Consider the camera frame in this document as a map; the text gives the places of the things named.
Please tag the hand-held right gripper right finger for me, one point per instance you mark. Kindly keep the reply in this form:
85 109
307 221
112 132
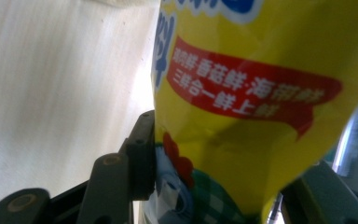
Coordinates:
323 196

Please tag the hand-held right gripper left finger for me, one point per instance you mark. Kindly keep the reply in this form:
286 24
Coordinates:
141 161

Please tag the yellow spouted seasoning pouch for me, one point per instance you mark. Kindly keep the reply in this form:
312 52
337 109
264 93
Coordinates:
245 140

